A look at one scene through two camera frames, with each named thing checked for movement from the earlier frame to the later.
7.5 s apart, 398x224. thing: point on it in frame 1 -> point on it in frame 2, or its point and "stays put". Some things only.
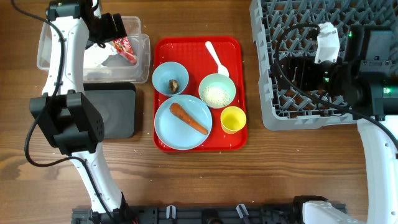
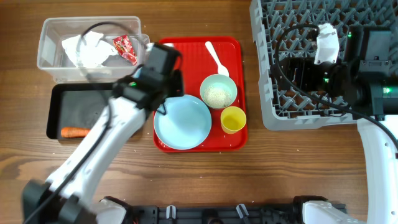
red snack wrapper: [122, 46] stays put
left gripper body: [105, 30] -> [176, 86]
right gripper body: [309, 76] stays put
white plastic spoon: [221, 69] stays put
